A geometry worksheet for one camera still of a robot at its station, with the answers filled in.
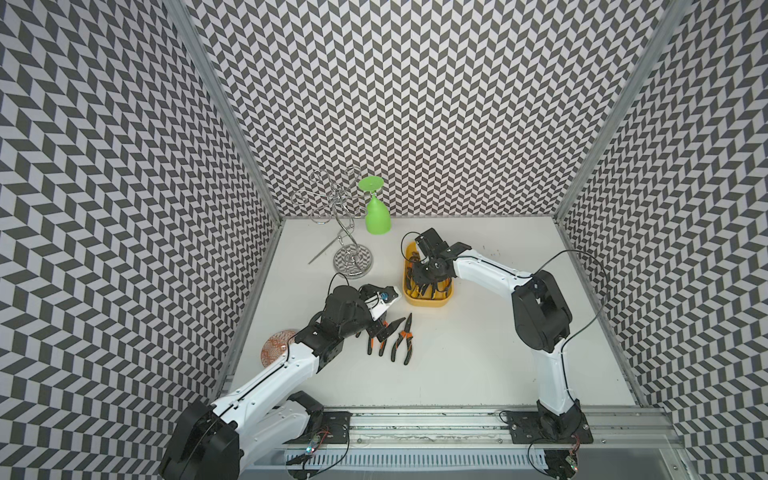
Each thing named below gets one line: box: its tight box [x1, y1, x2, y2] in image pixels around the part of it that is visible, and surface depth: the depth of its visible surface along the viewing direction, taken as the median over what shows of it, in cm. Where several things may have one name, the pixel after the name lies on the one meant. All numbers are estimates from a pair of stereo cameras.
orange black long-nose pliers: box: [390, 312, 413, 365], surface depth 88 cm
